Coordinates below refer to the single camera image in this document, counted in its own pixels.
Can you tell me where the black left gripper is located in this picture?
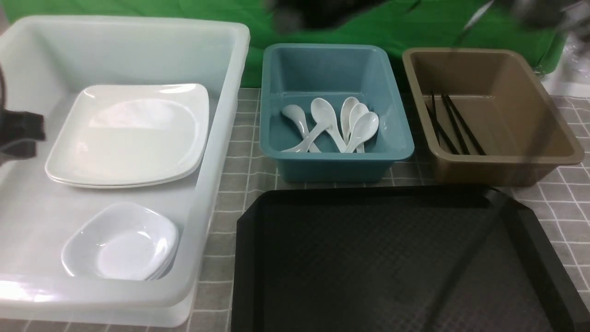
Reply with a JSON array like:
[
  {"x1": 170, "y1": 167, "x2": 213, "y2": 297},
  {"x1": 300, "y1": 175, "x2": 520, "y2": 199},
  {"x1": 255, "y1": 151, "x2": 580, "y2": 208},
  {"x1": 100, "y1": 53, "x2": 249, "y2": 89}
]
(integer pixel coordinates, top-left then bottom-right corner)
[{"x1": 0, "y1": 110, "x2": 46, "y2": 166}]

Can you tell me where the large white rice plate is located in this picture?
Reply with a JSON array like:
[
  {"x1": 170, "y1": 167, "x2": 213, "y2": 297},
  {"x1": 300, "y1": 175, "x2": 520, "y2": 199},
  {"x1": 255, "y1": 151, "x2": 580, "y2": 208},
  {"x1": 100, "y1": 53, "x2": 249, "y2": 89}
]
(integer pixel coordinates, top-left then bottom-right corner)
[{"x1": 45, "y1": 83, "x2": 210, "y2": 184}]

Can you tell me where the small white dish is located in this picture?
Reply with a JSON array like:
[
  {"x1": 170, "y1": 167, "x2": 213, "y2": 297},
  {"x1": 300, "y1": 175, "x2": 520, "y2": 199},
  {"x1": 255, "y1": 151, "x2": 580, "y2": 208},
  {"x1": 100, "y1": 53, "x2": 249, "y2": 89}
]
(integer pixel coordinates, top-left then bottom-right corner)
[{"x1": 61, "y1": 202, "x2": 180, "y2": 281}]

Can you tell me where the white ceramic soup spoon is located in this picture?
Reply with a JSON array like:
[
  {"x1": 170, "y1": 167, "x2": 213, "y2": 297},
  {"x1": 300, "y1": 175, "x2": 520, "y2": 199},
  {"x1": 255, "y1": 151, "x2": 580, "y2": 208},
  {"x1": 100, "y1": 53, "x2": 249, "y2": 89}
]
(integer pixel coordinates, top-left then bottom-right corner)
[{"x1": 344, "y1": 112, "x2": 379, "y2": 153}]

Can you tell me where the black chopstick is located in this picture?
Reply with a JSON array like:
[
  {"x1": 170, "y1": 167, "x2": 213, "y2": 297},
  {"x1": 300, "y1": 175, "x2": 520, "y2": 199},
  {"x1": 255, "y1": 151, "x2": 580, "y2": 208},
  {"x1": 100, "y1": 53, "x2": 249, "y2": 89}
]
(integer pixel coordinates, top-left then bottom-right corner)
[
  {"x1": 441, "y1": 94, "x2": 487, "y2": 156},
  {"x1": 441, "y1": 93, "x2": 471, "y2": 155},
  {"x1": 426, "y1": 106, "x2": 460, "y2": 154},
  {"x1": 431, "y1": 90, "x2": 440, "y2": 143}
]

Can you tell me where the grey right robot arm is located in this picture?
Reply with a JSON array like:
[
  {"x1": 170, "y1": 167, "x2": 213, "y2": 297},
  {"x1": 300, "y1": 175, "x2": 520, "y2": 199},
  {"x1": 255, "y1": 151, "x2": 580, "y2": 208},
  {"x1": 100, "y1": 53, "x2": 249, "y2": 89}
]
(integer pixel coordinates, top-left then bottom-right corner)
[{"x1": 263, "y1": 0, "x2": 590, "y2": 47}]

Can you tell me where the white square plate in bin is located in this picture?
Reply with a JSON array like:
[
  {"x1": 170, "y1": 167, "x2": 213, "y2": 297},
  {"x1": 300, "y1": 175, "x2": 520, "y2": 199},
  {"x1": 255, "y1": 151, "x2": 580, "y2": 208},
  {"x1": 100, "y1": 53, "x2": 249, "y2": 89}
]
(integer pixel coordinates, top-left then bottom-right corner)
[{"x1": 46, "y1": 156, "x2": 204, "y2": 189}]

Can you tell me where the large white plastic bin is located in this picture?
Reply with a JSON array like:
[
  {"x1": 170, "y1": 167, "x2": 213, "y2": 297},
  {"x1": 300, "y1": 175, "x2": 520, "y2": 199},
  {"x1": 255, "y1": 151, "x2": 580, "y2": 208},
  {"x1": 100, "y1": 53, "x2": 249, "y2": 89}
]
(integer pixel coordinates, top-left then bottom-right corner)
[{"x1": 1, "y1": 16, "x2": 249, "y2": 331}]

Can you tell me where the white soup spoon far left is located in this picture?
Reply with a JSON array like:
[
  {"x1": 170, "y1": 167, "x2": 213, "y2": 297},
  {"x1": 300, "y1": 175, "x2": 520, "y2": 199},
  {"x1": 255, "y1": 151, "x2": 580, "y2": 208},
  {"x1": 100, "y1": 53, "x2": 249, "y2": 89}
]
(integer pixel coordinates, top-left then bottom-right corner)
[{"x1": 282, "y1": 105, "x2": 331, "y2": 153}]

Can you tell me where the teal plastic bin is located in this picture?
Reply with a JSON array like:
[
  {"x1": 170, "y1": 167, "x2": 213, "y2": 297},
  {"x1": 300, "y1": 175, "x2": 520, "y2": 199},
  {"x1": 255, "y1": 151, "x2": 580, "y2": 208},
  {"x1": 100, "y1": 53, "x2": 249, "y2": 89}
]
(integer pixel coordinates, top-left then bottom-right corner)
[{"x1": 260, "y1": 43, "x2": 415, "y2": 183}]

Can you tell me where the white soup spoon centre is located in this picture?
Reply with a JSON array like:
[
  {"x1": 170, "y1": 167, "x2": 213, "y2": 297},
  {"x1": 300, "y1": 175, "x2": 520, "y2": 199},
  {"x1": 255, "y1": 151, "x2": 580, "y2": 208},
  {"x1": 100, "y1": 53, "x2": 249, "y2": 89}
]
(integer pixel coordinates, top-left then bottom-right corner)
[{"x1": 310, "y1": 97, "x2": 347, "y2": 153}]

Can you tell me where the black serving tray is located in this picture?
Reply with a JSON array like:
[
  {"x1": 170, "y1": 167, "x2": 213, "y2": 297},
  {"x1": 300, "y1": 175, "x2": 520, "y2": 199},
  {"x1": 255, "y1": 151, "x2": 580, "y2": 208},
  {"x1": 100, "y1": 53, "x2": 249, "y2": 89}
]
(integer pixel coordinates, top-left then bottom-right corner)
[{"x1": 230, "y1": 185, "x2": 590, "y2": 332}]

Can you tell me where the white soup spoon upright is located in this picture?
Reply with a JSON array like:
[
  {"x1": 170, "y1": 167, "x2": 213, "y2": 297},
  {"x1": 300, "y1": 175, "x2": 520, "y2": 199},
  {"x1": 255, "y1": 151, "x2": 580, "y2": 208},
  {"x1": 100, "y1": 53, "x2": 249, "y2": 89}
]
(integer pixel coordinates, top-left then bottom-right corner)
[{"x1": 340, "y1": 96, "x2": 360, "y2": 145}]

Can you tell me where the white soup spoon right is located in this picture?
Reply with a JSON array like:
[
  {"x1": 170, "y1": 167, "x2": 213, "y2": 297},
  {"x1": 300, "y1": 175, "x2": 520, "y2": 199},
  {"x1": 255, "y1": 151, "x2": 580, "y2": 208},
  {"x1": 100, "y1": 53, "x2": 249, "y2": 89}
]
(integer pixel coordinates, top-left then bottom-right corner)
[{"x1": 281, "y1": 102, "x2": 370, "y2": 154}]

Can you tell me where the green backdrop cloth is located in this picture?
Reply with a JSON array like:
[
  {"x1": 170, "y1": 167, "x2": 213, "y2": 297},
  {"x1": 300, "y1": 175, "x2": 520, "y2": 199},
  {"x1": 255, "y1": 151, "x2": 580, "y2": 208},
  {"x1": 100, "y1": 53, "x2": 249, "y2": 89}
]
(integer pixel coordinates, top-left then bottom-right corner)
[{"x1": 2, "y1": 0, "x2": 566, "y2": 88}]

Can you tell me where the black chopstick in brown bin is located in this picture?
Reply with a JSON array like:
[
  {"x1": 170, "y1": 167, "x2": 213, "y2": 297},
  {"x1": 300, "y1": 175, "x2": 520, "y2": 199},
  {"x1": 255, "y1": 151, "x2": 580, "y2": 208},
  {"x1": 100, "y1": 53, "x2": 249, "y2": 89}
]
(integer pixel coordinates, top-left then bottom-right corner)
[
  {"x1": 441, "y1": 94, "x2": 487, "y2": 156},
  {"x1": 431, "y1": 90, "x2": 440, "y2": 143}
]

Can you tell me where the brown plastic bin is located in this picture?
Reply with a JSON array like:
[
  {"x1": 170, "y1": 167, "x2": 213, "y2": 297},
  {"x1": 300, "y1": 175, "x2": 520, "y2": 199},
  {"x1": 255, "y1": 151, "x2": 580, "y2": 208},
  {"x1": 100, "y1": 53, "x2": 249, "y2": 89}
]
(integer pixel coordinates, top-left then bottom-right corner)
[{"x1": 402, "y1": 47, "x2": 584, "y2": 187}]

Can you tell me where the grey checkered tablecloth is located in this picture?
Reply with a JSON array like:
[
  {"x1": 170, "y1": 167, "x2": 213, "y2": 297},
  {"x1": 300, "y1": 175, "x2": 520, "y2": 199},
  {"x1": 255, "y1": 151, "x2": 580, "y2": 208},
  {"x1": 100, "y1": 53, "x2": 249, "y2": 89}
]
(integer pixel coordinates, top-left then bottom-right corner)
[{"x1": 0, "y1": 87, "x2": 590, "y2": 332}]

